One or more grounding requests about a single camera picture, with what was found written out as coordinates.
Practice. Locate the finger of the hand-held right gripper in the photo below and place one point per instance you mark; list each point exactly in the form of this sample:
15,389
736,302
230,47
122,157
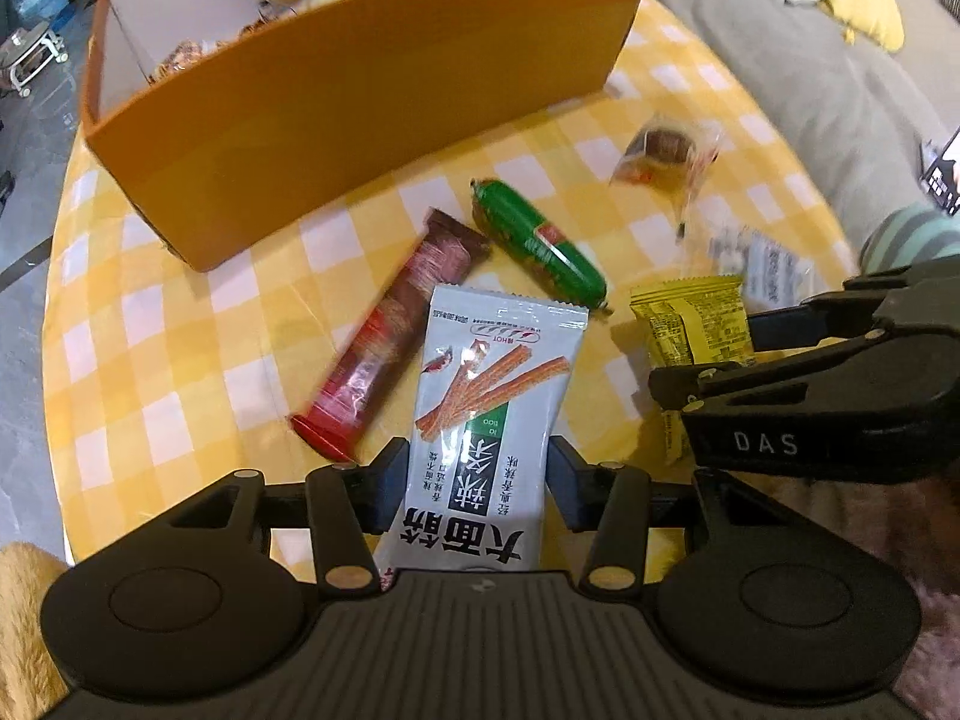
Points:
787,379
862,307

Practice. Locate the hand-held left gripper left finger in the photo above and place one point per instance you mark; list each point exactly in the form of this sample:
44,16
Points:
390,476

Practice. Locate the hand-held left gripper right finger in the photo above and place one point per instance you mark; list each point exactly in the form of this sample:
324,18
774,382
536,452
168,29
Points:
568,480

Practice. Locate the small white snack packet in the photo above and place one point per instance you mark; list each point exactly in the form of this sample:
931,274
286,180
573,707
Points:
772,270

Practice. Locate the yellow snack packet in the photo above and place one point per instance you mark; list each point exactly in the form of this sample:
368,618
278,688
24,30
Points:
697,322

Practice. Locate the white spicy strip packet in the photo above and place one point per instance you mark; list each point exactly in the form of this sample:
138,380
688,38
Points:
487,390

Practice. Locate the dark red bar packet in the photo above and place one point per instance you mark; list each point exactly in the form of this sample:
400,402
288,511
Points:
390,330

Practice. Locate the green sausage stick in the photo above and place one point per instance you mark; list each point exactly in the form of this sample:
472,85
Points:
540,244

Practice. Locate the clear brown cake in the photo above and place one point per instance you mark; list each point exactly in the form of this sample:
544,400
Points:
660,150

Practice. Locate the orange cardboard box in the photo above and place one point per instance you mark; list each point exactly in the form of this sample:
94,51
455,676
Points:
337,112

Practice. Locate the beige lattice print snack packet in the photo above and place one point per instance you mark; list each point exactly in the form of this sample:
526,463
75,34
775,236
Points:
184,56

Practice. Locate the person's right forearm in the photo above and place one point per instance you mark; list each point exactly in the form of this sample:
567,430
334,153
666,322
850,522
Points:
907,240

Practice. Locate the dark flat object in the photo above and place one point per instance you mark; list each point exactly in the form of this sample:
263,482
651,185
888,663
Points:
943,176

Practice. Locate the pink fluffy rug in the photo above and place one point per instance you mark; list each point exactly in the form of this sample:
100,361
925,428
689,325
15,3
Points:
937,615

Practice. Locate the grey sofa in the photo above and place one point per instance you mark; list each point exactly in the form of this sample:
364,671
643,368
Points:
787,90

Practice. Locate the yellow checked tablecloth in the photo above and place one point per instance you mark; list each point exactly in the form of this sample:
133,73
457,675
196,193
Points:
187,330

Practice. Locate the yellow fluffy cushion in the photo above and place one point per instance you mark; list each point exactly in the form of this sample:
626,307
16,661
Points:
26,615

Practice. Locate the white rolling stool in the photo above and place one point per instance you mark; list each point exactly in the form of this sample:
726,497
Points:
30,60

